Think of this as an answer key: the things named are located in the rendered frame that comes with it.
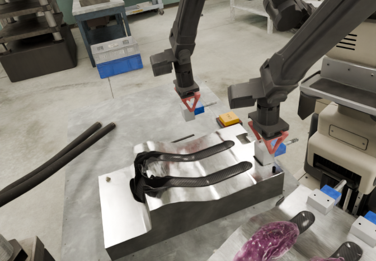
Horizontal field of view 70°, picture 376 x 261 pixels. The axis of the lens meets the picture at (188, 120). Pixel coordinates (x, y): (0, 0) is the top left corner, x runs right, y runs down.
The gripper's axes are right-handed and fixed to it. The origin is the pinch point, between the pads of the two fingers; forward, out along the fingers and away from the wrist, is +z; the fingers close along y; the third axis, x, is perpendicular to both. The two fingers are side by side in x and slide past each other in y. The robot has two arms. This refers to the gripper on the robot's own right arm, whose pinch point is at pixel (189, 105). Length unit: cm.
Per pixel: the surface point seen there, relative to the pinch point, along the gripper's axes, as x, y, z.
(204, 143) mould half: -0.4, 14.1, 6.5
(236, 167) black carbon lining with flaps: 4.1, 28.4, 6.7
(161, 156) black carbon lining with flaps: -15.3, 17.8, 2.9
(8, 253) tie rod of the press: -60, 27, 9
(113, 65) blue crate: -28, -278, 82
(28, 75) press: -150, -344, 89
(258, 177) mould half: 7.3, 34.7, 6.0
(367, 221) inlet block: 23, 55, 7
